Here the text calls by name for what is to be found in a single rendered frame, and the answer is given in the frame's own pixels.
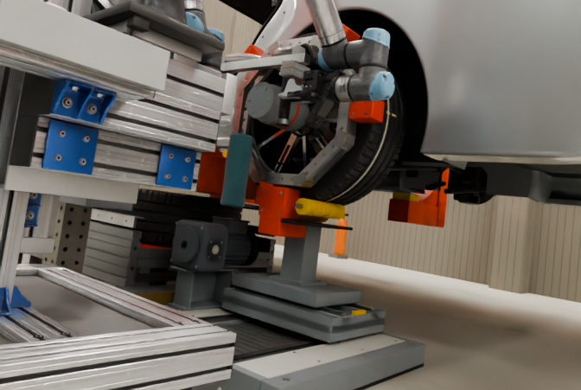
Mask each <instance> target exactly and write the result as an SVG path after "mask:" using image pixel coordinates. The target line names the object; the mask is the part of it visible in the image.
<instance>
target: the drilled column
mask: <svg viewBox="0 0 581 390"><path fill-rule="evenodd" d="M92 210H93V207H85V206H81V205H75V204H71V203H65V202H61V201H59V204H58V209H57V215H56V220H55V224H54V234H53V236H48V237H51V238H54V239H55V241H54V250H53V253H44V254H43V257H42V264H57V265H60V266H62V267H65V268H67V269H69V270H72V271H74V272H78V273H80V274H82V269H83V263H84V258H85V252H86V243H87V237H88V232H89V226H90V220H91V215H92Z"/></svg>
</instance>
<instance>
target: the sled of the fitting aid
mask: <svg viewBox="0 0 581 390"><path fill-rule="evenodd" d="M221 308H223V309H226V310H230V311H233V312H235V313H238V314H241V315H244V316H249V317H252V318H255V319H258V320H260V321H263V322H266V323H270V324H273V325H276V326H278V327H282V328H285V329H289V330H292V331H295V332H297V333H300V334H303V335H306V336H310V337H312V338H315V339H318V340H321V341H324V342H329V343H331V342H338V341H341V340H346V339H349V338H354V337H358V336H365V335H369V334H373V333H377V332H381V331H383V330H384V322H385V315H386V311H385V310H380V309H376V308H373V307H369V306H366V305H362V304H356V303H353V304H338V305H331V306H323V307H316V308H315V307H311V306H308V305H305V304H299V303H296V302H292V301H290V300H286V299H282V298H280V297H274V296H271V295H267V294H264V293H261V292H258V291H252V290H249V289H246V288H243V287H231V288H224V294H223V300H222V307H221Z"/></svg>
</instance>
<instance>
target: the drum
mask: <svg viewBox="0 0 581 390"><path fill-rule="evenodd" d="M281 88H282V87H281V86H278V85H274V84H269V83H266V82H259V83H258V84H256V85H255V86H254V87H253V88H252V89H251V91H250V92H249V93H248V96H247V99H246V109H247V112H248V113H249V115H250V116H251V117H252V118H255V119H257V120H258V121H260V122H261V123H264V124H267V125H271V126H274V127H277V128H279V129H282V130H285V131H293V130H297V129H300V128H301V127H303V126H304V125H305V120H306V118H307V117H308V116H309V115H310V109H309V106H308V104H301V103H291V105H290V116H289V120H290V126H281V125H276V118H278V110H279V109H278V108H279V101H280V97H278V95H279V94H280V93H281Z"/></svg>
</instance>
